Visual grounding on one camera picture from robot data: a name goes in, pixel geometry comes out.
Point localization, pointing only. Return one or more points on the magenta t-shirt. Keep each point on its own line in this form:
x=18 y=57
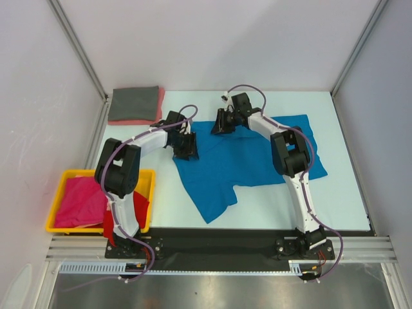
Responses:
x=83 y=204

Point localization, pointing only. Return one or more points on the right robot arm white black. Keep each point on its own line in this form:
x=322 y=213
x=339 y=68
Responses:
x=292 y=157

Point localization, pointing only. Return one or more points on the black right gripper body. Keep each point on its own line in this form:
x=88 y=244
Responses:
x=228 y=120

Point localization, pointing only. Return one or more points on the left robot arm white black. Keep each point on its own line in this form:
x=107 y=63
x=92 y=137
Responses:
x=117 y=173

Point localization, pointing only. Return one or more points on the red t-shirt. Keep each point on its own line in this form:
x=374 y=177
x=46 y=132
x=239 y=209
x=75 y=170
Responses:
x=133 y=215

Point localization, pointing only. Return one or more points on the yellow plastic bin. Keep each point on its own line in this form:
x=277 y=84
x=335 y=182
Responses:
x=145 y=186

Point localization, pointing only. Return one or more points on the right aluminium frame post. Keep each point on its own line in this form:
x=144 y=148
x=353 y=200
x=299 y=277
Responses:
x=364 y=36

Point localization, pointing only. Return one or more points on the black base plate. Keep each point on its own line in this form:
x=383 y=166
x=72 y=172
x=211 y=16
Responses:
x=228 y=246

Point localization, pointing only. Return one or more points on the aluminium front rail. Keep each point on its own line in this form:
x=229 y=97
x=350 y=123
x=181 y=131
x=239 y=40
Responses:
x=356 y=249

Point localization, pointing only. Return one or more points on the folded salmon pink t-shirt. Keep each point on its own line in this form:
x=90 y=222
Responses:
x=143 y=122

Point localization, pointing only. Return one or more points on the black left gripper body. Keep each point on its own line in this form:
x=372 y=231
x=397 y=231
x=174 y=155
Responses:
x=184 y=145

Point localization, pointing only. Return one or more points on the grey slotted cable duct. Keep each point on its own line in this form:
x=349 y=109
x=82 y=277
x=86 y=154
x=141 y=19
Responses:
x=131 y=268

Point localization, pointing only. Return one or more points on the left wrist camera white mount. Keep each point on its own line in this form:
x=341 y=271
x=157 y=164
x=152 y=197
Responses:
x=175 y=121

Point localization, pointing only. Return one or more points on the folded grey t-shirt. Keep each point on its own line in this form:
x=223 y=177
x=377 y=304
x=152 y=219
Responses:
x=134 y=104

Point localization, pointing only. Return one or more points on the blue t-shirt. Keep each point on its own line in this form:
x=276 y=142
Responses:
x=242 y=158

